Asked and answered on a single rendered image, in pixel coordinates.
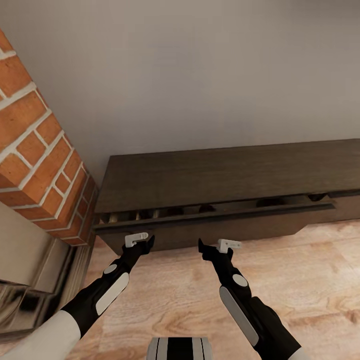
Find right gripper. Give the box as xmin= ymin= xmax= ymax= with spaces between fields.
xmin=198 ymin=238 xmax=234 ymax=268

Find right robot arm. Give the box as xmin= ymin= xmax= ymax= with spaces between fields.
xmin=198 ymin=238 xmax=314 ymax=360

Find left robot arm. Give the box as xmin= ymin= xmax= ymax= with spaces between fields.
xmin=0 ymin=232 xmax=155 ymax=360

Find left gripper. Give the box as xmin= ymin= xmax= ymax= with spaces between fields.
xmin=122 ymin=235 xmax=155 ymax=263

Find pillar candle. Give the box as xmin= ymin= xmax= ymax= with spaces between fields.
xmin=255 ymin=198 xmax=279 ymax=208
xmin=167 ymin=207 xmax=184 ymax=217
xmin=198 ymin=205 xmax=216 ymax=214

